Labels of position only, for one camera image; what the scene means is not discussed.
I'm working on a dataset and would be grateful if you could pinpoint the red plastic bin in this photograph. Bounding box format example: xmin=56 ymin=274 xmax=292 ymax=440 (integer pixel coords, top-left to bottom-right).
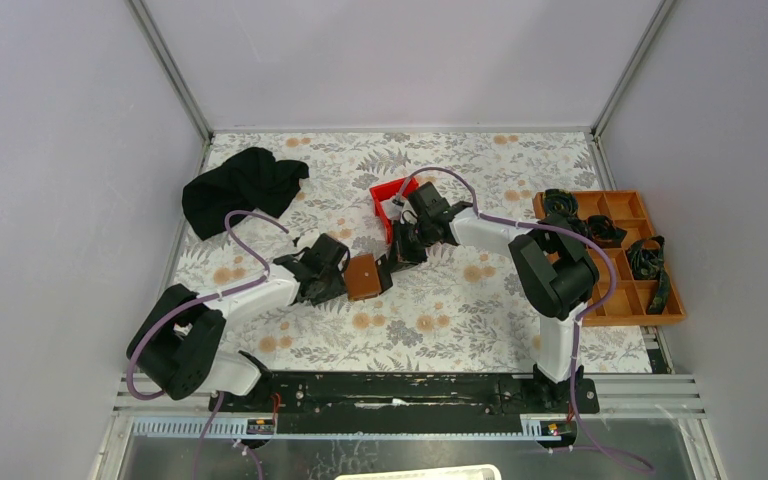
xmin=369 ymin=178 xmax=419 ymax=244

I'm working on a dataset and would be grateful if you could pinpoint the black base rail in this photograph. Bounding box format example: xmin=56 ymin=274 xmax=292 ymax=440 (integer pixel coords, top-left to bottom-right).
xmin=209 ymin=371 xmax=599 ymax=436

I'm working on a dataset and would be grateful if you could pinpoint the brown leather card holder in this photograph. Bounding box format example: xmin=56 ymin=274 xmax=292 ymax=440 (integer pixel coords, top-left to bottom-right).
xmin=343 ymin=254 xmax=383 ymax=302

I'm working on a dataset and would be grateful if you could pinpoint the black cloth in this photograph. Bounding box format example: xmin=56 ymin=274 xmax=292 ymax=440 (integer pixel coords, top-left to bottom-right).
xmin=181 ymin=147 xmax=310 ymax=240

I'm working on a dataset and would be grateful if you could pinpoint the dark patterned tie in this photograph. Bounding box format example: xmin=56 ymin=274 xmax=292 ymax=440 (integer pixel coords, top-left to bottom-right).
xmin=625 ymin=235 xmax=671 ymax=315

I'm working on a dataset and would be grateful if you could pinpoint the orange compartment tray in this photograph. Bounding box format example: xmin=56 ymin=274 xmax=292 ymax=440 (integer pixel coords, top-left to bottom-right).
xmin=533 ymin=190 xmax=686 ymax=327

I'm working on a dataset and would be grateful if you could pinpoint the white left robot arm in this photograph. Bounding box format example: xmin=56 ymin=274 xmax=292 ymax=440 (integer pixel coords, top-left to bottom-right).
xmin=126 ymin=234 xmax=350 ymax=411

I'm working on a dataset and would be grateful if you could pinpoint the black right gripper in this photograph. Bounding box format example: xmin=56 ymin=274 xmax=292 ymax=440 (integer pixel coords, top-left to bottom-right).
xmin=384 ymin=219 xmax=435 ymax=276

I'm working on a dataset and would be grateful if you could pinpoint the floral table mat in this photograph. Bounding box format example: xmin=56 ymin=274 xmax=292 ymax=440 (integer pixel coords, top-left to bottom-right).
xmin=148 ymin=131 xmax=654 ymax=374

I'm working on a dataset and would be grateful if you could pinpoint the dark rolled tie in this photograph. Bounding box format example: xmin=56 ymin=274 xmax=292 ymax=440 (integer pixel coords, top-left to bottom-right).
xmin=542 ymin=188 xmax=579 ymax=217
xmin=586 ymin=215 xmax=628 ymax=248

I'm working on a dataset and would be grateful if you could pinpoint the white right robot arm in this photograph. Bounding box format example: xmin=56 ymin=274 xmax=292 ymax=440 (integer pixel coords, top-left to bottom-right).
xmin=370 ymin=178 xmax=600 ymax=412

